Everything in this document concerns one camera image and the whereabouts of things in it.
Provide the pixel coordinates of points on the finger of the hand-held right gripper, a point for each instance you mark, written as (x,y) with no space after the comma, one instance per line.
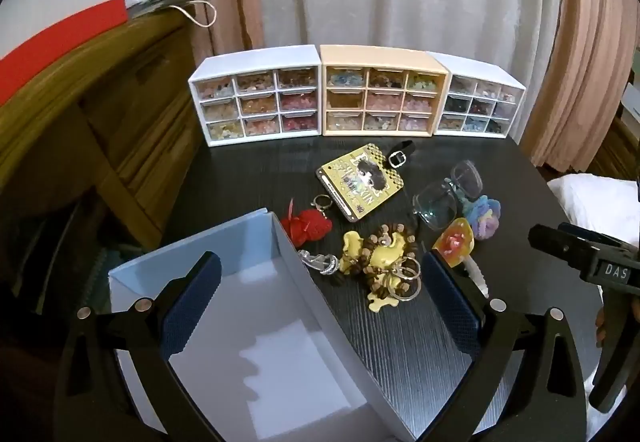
(555,244)
(590,234)

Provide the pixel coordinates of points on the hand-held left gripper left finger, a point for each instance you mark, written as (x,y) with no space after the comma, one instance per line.
(192,302)

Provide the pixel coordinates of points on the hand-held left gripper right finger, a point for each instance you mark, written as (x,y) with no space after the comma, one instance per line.
(450,302)

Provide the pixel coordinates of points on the orange yellow flower hair clip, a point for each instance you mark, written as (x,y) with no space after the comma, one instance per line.
(452,242)

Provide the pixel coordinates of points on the blue fluffy scrunchie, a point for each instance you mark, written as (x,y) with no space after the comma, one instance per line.
(482,207)

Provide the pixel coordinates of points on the white cardboard box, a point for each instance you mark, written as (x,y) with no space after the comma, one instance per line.
(280,322)

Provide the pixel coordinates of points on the white pillow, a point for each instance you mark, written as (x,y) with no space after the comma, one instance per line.
(595,202)

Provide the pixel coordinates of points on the white toothed plastic clip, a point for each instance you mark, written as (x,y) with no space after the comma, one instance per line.
(480,279)

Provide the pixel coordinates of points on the purple fluffy scrunchie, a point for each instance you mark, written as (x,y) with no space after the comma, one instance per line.
(487,228)

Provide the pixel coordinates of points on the silver carabiner clip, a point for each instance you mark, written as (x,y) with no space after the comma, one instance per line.
(325,264)

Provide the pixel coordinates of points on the small white nine-drawer organizer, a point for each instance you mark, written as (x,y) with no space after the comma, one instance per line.
(477,104)

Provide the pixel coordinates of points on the white nine-drawer bead organizer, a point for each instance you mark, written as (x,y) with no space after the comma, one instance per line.
(255,97)

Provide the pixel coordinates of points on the beige nine-drawer bead organizer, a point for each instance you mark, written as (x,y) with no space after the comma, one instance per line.
(382,94)

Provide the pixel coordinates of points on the wooden cabinet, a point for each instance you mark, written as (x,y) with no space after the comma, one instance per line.
(125,87)

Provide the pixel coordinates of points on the white and red paper bag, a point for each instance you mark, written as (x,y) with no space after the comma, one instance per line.
(50,42)

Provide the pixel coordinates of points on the clear frame eyeglasses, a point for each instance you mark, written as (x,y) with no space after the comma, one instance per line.
(435,209)

